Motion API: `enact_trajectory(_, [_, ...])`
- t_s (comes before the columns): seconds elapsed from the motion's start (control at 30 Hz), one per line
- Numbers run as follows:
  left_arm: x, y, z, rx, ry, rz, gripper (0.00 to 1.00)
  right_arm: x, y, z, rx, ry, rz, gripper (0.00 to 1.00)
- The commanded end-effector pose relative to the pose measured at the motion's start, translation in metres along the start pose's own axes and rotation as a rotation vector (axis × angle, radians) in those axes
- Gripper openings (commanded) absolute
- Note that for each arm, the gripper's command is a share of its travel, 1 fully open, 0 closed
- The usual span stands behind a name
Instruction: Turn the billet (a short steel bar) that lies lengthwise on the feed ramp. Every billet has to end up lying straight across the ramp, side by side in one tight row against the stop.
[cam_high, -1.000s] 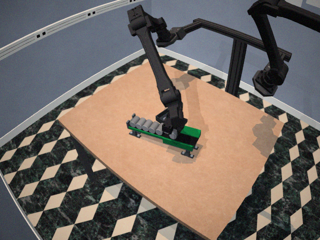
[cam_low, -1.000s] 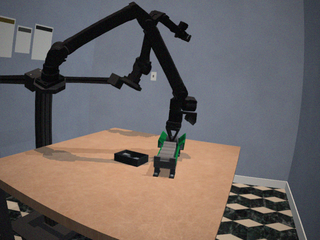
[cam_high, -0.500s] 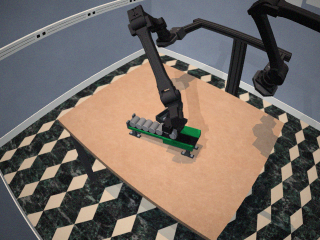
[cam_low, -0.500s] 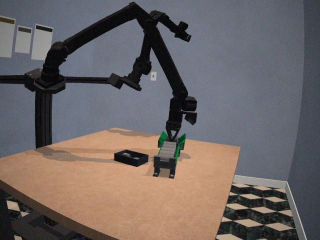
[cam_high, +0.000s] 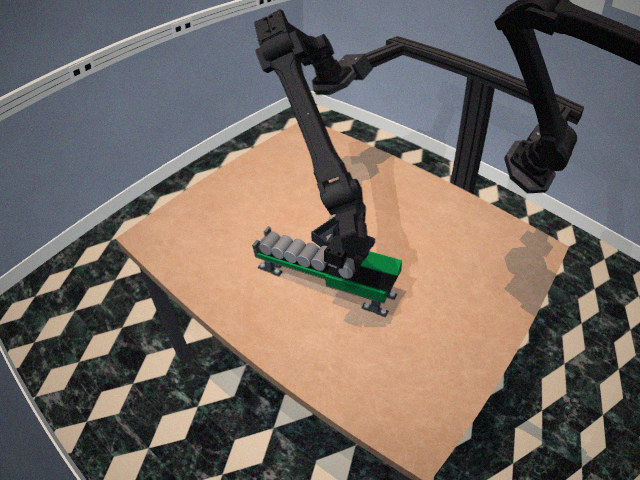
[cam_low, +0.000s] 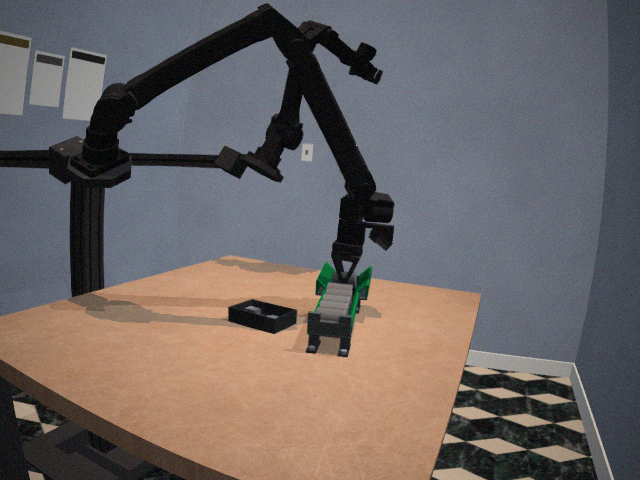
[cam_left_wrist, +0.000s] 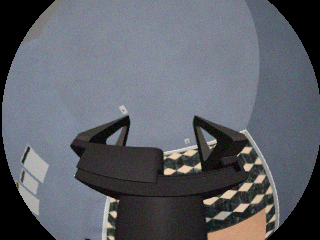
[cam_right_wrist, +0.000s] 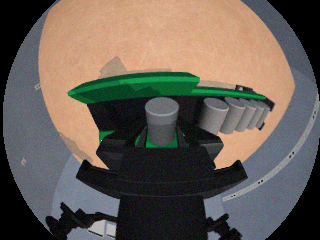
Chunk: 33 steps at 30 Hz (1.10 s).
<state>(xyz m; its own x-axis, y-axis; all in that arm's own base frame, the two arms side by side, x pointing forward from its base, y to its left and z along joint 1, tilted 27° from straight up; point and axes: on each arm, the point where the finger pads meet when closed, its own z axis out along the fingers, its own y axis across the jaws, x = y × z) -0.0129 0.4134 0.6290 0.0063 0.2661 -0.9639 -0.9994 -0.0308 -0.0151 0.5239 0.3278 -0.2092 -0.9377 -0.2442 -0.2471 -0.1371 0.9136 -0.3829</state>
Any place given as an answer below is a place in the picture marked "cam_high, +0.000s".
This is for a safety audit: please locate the black rectangular bar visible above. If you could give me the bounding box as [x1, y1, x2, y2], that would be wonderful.
[253, 236, 266, 257]

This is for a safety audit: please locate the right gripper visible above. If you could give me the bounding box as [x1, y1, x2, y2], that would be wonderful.
[327, 233, 375, 272]

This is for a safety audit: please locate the grey cylinder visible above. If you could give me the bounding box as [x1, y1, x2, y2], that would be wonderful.
[297, 243, 319, 267]
[311, 246, 328, 271]
[338, 257, 356, 279]
[259, 231, 281, 255]
[284, 239, 306, 263]
[271, 235, 293, 259]

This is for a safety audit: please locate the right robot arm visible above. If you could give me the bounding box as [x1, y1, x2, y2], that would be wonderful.
[254, 9, 368, 270]

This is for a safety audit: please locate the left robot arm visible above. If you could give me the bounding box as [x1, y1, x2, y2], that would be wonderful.
[494, 0, 640, 188]

